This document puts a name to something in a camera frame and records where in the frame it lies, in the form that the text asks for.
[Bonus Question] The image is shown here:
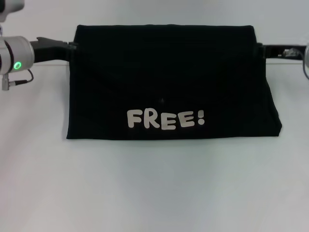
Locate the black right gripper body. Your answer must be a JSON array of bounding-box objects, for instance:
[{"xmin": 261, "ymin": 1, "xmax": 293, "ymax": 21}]
[{"xmin": 263, "ymin": 44, "xmax": 306, "ymax": 58}]

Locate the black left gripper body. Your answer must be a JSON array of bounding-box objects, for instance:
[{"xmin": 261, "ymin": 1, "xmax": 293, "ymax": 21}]
[{"xmin": 30, "ymin": 37, "xmax": 70, "ymax": 62}]

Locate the black shirt with FREE print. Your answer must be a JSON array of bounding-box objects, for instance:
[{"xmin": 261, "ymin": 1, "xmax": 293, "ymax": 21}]
[{"xmin": 66, "ymin": 24, "xmax": 283, "ymax": 140}]

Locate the right gripper cable with connector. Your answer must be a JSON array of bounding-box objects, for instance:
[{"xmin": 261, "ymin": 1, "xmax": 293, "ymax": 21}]
[{"xmin": 283, "ymin": 47, "xmax": 309, "ymax": 80}]

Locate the gripper cable with connector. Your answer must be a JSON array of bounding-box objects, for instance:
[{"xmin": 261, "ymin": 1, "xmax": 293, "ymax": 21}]
[
  {"xmin": 283, "ymin": 47, "xmax": 309, "ymax": 80},
  {"xmin": 1, "ymin": 69, "xmax": 34, "ymax": 91}
]

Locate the left gripper cable with connector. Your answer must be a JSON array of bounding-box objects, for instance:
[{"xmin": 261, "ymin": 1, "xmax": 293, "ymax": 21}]
[{"xmin": 1, "ymin": 69, "xmax": 34, "ymax": 91}]

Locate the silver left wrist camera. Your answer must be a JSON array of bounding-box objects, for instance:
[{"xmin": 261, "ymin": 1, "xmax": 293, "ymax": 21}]
[{"xmin": 0, "ymin": 0, "xmax": 25, "ymax": 23}]

